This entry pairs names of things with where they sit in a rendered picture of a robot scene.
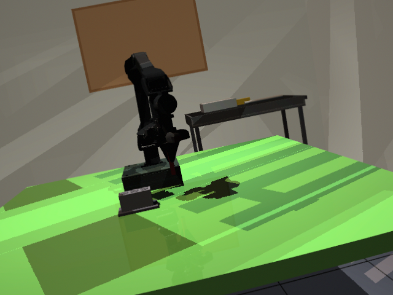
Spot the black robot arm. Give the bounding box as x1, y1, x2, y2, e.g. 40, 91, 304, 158
125, 52, 177, 167

